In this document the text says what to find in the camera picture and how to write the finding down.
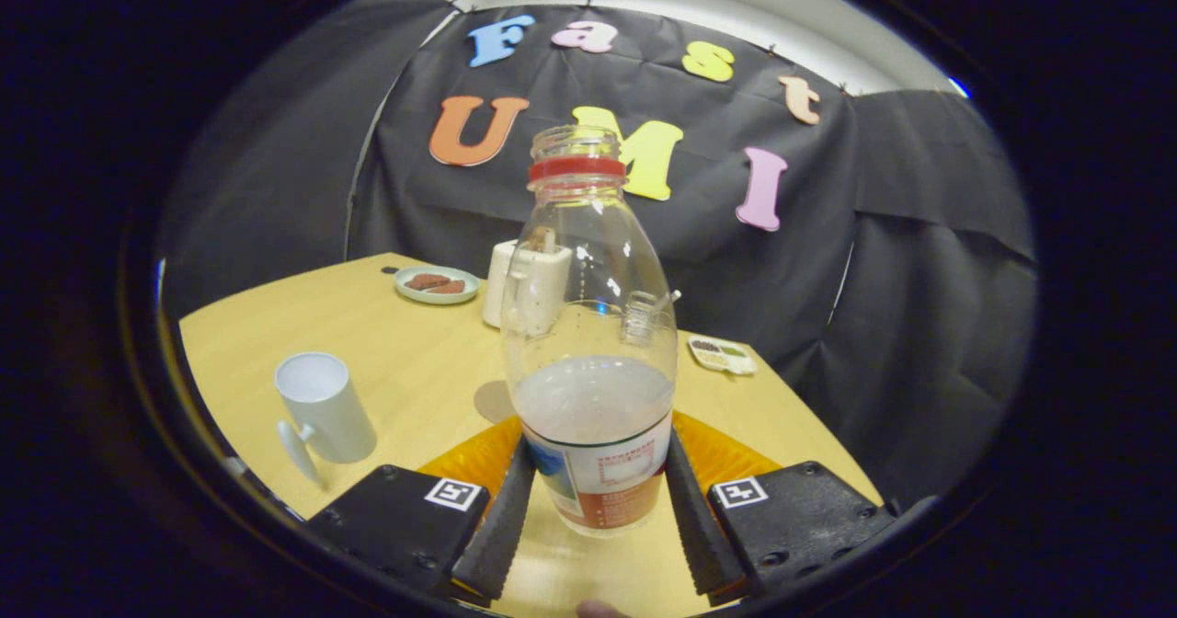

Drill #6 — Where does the round brown coaster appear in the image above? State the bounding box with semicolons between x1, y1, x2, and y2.
474;380;518;425

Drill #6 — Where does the clear plastic juice bottle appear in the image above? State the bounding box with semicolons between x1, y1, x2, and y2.
501;125;680;539

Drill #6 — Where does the wooden table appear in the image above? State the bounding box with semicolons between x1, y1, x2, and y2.
179;252;884;617

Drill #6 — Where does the white cup with handle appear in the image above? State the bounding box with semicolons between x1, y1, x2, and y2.
274;352;378;490

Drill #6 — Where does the metal wire basket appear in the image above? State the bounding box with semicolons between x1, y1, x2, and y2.
621;290;683;348

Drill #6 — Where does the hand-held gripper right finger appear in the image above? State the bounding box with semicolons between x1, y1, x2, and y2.
664;411;897;598

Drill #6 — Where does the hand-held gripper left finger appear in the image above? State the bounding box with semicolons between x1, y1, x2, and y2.
306;416;537;601

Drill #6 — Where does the black backdrop cloth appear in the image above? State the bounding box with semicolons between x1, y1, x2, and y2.
158;0;1038;509

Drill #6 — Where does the light green plate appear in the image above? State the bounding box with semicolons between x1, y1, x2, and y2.
394;265;481;305

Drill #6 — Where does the white toaster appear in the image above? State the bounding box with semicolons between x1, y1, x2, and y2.
482;227;574;338

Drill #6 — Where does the small white dish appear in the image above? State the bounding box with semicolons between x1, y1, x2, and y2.
687;335;758;377

